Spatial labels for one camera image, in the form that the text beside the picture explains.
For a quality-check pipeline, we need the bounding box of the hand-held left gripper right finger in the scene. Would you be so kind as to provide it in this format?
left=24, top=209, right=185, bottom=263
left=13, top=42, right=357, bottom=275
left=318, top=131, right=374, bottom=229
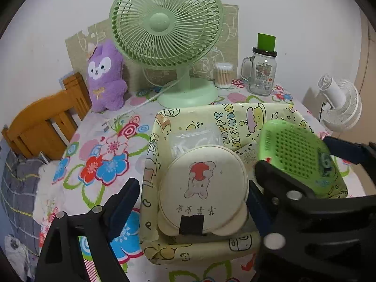
left=247, top=182, right=275, bottom=237

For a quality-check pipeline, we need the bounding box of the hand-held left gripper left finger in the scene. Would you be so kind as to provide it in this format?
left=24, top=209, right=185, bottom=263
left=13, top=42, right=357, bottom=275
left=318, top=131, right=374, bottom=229
left=35, top=178, right=141, bottom=282

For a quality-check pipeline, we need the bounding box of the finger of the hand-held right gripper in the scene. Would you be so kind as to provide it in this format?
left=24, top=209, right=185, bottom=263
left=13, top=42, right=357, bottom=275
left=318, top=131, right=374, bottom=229
left=254, top=159, right=315, bottom=203
left=325, top=137, right=376, bottom=165

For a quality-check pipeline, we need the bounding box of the green perforated case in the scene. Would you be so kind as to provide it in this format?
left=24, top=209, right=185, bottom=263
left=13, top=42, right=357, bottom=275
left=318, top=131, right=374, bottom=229
left=258, top=120, right=344, bottom=199

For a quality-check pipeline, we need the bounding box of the cream round bunny case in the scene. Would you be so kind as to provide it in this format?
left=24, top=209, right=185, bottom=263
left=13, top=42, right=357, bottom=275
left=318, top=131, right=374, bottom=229
left=157, top=145, right=250, bottom=237

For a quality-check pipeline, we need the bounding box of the yellow printed storage box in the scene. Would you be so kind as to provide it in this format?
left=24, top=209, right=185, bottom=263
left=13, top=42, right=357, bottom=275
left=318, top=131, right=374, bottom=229
left=139, top=103, right=350, bottom=266

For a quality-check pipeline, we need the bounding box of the clear plastic bag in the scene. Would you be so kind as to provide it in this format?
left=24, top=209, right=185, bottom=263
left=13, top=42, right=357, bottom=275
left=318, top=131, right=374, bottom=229
left=171, top=129, right=221, bottom=161

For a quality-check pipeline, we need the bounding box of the white standing fan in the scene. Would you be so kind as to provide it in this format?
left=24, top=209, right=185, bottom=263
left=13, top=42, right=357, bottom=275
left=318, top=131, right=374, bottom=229
left=317, top=74, right=363, bottom=131

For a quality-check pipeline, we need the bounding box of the beige wooden door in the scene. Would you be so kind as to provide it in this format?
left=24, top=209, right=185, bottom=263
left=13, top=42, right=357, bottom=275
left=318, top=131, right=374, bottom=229
left=352, top=12, right=376, bottom=141

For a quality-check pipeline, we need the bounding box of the floral tablecloth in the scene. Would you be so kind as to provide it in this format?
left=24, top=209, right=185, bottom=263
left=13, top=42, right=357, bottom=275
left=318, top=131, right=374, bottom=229
left=38, top=78, right=368, bottom=282

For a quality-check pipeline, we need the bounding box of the white pillow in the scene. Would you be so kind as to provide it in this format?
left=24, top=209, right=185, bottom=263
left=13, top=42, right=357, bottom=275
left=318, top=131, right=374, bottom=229
left=34, top=160, right=65, bottom=221

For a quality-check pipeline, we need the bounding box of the grey plaid blanket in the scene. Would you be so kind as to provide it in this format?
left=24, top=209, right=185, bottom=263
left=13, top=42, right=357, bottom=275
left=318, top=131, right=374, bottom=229
left=0, top=150, right=52, bottom=253

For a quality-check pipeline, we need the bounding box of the glass jar mug green lid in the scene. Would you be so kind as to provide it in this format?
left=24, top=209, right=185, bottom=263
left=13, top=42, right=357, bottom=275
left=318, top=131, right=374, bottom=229
left=241, top=33, right=278, bottom=97

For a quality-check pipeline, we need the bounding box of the white printed cloth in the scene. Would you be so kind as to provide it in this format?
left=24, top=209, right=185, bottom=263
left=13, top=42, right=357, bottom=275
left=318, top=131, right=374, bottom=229
left=4, top=234, right=31, bottom=271

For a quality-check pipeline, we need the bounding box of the cotton swab container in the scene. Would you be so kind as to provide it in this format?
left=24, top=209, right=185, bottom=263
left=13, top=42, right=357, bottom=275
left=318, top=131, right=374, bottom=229
left=214, top=62, right=234, bottom=89

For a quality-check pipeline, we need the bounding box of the wooden bed headboard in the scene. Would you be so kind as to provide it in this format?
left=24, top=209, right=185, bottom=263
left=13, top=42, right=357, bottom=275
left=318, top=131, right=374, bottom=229
left=1, top=72, right=91, bottom=159

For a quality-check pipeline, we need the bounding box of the purple plush toy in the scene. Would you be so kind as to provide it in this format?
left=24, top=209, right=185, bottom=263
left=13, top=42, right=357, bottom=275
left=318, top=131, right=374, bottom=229
left=86, top=39, right=129, bottom=114

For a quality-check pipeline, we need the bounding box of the printed cardboard panel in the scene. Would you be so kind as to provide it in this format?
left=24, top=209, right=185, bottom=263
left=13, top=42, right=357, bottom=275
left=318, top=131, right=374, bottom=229
left=65, top=4, right=240, bottom=94

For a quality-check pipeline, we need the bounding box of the green desk fan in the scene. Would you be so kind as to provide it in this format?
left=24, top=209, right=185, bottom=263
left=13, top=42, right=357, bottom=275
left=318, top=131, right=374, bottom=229
left=109, top=0, right=224, bottom=108

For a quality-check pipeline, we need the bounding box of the white fan cable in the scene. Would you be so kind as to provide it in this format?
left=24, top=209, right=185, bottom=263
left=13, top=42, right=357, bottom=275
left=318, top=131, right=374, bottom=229
left=103, top=81, right=178, bottom=130

